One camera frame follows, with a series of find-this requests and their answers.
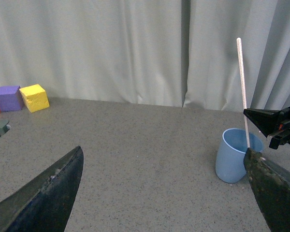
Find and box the white chopstick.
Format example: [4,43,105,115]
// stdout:
[236,38,250,147]

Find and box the blue plastic cup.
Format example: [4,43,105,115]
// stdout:
[215,128,264,184]

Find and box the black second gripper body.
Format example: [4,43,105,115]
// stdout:
[269,107,290,149]

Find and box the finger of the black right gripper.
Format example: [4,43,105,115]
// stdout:
[244,148,290,232]

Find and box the grey curtain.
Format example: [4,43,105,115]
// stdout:
[0,0,290,112]

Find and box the yellow foam cube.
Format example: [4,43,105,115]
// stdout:
[19,84,50,113]

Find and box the purple foam cube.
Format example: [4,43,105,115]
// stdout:
[0,86,24,112]

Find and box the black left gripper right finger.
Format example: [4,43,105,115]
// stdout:
[243,108,279,137]

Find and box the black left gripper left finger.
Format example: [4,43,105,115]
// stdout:
[0,146,84,232]

